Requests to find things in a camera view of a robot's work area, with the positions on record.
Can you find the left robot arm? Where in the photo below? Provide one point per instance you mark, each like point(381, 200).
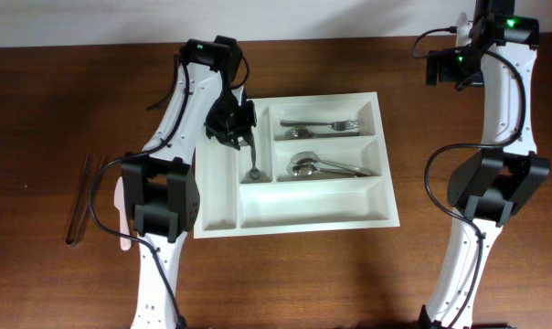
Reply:
point(160, 194)

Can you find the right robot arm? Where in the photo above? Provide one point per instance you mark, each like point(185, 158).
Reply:
point(495, 49)

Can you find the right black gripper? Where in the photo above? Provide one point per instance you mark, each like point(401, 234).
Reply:
point(447, 70)

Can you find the metal fork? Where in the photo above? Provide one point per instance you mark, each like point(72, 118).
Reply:
point(339, 126)
point(304, 133)

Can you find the small teaspoon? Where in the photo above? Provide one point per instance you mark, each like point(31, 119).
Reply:
point(251, 143)
point(254, 173)

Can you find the white plastic knife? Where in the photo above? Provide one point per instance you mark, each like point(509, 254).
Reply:
point(118, 202)

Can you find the white cutlery tray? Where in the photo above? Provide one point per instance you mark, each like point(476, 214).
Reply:
point(233, 205)

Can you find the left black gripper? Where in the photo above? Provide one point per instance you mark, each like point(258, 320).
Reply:
point(245, 126)

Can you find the large metal spoon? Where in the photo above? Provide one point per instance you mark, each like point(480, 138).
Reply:
point(304, 158)
point(311, 169)

